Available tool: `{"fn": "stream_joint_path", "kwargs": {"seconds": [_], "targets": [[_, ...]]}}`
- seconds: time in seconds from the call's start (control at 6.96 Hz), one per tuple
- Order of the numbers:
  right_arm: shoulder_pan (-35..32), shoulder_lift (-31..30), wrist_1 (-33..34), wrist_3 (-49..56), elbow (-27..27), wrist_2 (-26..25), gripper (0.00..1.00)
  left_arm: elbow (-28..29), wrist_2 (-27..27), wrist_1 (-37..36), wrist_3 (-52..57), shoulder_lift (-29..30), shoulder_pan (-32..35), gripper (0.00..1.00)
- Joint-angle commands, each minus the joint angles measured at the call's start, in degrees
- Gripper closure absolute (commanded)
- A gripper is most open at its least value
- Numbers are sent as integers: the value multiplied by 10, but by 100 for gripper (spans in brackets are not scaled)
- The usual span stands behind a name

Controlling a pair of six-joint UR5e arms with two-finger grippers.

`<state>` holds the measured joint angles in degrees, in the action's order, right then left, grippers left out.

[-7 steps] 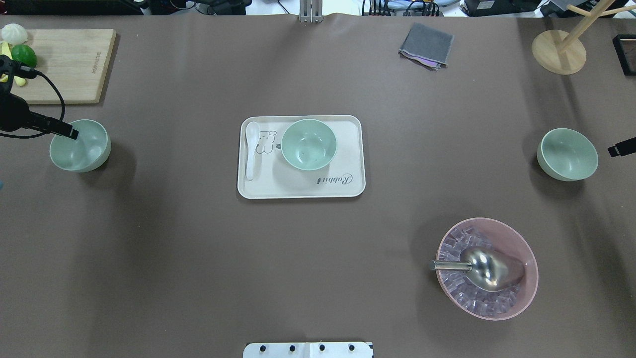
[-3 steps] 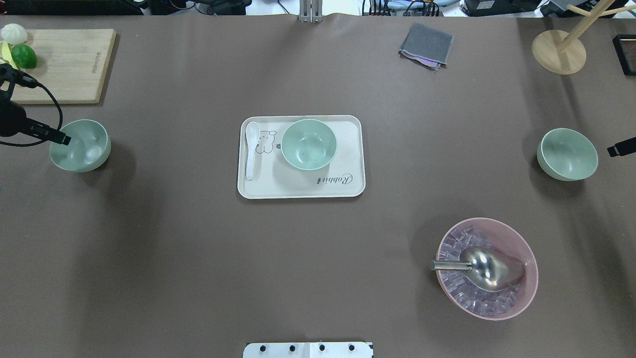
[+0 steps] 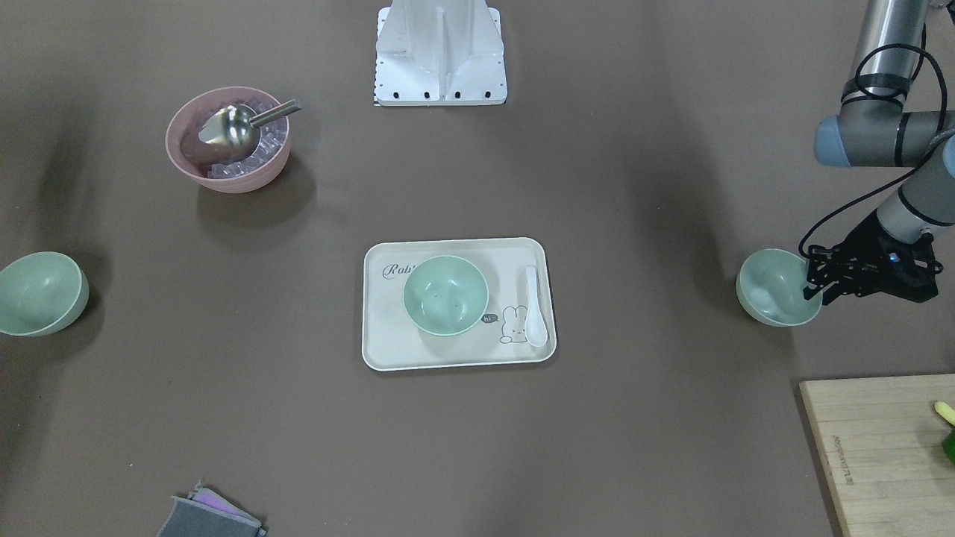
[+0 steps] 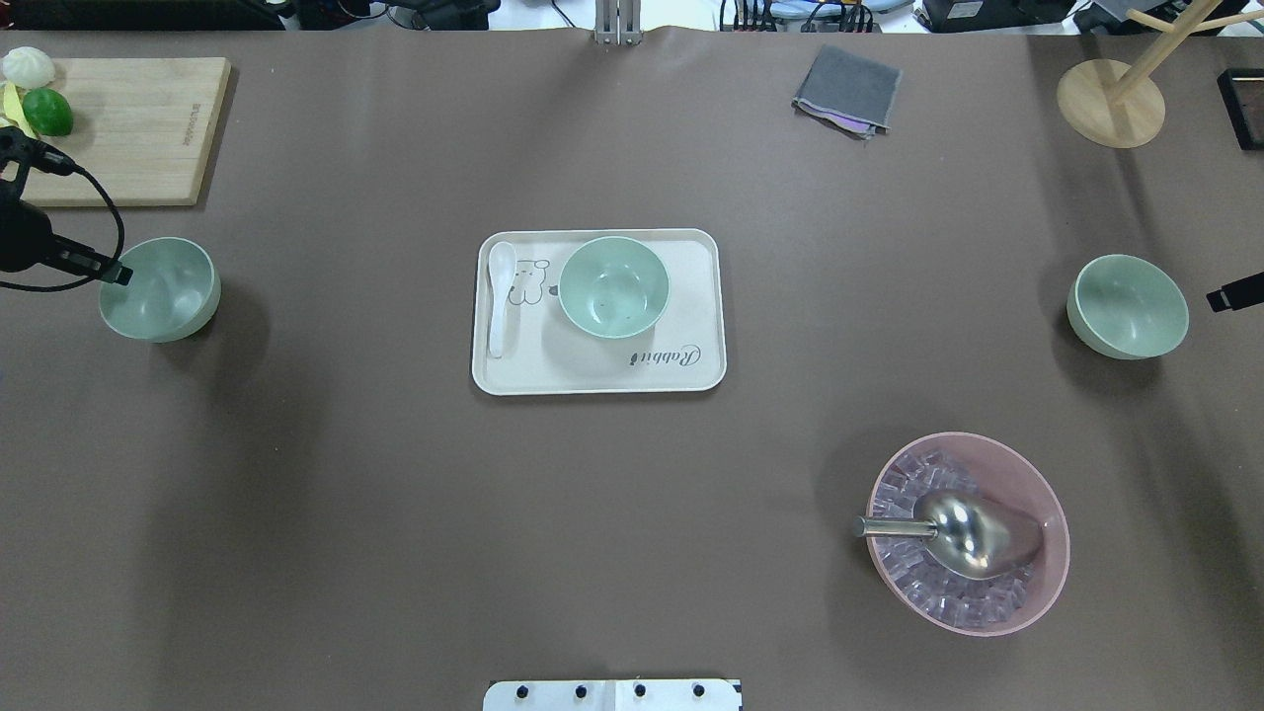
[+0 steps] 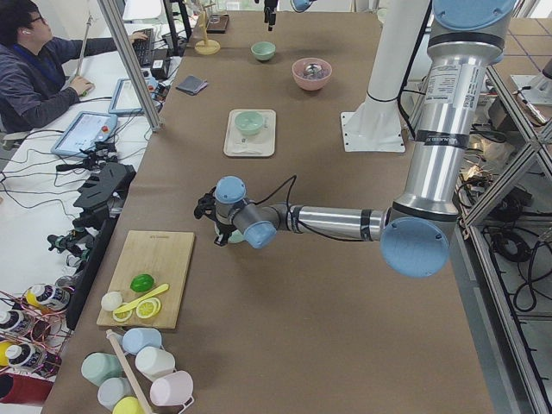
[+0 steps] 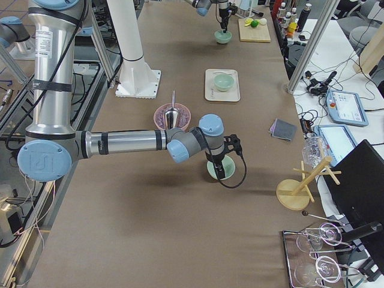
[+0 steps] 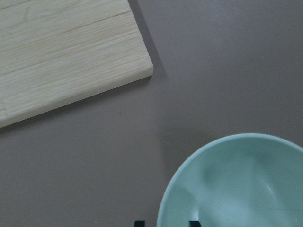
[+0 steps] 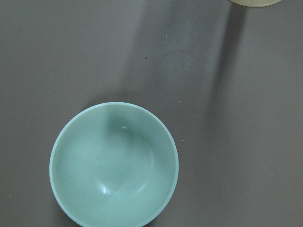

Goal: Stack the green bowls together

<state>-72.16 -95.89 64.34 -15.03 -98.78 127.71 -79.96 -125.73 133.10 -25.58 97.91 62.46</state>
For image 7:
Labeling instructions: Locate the bamboo cutting board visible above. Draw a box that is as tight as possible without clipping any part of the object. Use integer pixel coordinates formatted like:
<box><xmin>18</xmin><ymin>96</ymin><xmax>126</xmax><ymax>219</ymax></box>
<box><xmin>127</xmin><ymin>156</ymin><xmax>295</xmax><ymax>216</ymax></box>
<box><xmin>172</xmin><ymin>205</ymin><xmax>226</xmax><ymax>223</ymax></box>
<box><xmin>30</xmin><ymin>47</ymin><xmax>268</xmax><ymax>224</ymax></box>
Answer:
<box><xmin>0</xmin><ymin>0</ymin><xmax>153</xmax><ymax>127</ymax></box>

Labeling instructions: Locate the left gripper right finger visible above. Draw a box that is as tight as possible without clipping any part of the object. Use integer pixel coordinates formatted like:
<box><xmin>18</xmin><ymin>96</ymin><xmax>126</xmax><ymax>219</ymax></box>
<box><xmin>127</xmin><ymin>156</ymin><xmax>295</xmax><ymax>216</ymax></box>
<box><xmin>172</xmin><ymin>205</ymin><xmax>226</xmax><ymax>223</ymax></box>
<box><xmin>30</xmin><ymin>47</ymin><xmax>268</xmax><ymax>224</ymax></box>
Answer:
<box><xmin>189</xmin><ymin>221</ymin><xmax>201</xmax><ymax>227</ymax></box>

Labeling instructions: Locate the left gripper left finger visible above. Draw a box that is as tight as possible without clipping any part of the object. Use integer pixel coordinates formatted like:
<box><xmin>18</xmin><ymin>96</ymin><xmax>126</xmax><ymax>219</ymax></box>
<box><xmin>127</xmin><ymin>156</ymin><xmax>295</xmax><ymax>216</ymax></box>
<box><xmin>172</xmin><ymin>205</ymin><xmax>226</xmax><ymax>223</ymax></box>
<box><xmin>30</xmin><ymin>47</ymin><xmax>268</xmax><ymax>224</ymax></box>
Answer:
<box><xmin>134</xmin><ymin>220</ymin><xmax>145</xmax><ymax>227</ymax></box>

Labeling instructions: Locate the green bowl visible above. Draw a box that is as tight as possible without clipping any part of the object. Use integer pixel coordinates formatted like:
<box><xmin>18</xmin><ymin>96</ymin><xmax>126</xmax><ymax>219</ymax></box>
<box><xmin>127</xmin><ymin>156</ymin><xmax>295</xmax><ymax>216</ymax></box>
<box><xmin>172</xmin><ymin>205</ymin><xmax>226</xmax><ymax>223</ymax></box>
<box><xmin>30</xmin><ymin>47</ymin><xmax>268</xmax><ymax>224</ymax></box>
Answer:
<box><xmin>157</xmin><ymin>133</ymin><xmax>303</xmax><ymax>227</ymax></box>

